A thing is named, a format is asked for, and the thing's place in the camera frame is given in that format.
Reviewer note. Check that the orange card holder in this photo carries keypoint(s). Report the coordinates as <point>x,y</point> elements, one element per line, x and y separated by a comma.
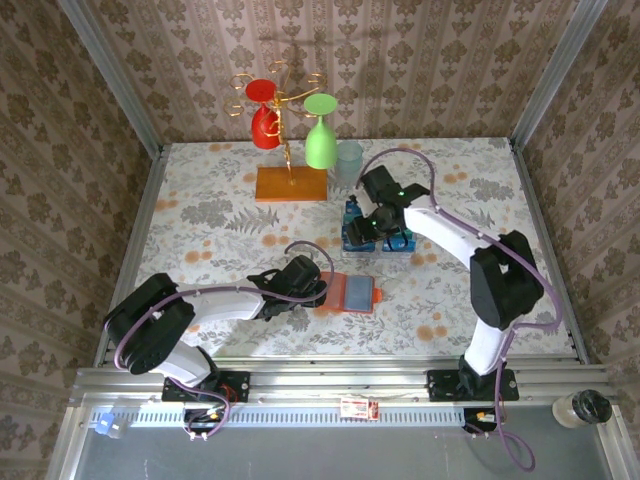
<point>332,292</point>

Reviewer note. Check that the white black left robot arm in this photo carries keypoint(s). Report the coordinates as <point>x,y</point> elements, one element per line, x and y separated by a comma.
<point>225,305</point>

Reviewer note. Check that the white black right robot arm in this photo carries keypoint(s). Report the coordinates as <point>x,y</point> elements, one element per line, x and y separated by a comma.
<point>440,230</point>

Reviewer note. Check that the clear plastic cup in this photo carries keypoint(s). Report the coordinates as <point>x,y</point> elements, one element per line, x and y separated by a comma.
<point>348,165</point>

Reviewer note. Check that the gold glass rack stand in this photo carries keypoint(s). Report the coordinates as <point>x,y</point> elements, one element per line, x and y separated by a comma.
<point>290,190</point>

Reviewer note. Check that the green wine glass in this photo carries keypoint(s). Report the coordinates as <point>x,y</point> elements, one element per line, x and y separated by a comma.
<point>320,147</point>

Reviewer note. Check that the red wine glass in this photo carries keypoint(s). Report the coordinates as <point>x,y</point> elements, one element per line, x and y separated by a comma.
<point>264,132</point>

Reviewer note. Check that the red white sticker label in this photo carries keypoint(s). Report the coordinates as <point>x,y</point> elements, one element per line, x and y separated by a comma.
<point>357,409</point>

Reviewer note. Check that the small blue white device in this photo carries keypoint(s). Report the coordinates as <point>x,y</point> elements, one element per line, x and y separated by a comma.
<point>105,425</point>

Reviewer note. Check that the glass jar with black lid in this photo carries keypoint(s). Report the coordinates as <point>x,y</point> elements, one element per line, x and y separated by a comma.
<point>592,406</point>

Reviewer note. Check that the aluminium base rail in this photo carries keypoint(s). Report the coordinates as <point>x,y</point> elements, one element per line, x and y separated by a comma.
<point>340,380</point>

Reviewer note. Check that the aluminium table side rail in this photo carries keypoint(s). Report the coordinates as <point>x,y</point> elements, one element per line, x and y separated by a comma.
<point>145,210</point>
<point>537,225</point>

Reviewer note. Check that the aluminium frame post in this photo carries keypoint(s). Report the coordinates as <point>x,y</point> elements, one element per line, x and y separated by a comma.
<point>107,75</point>
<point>560,75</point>

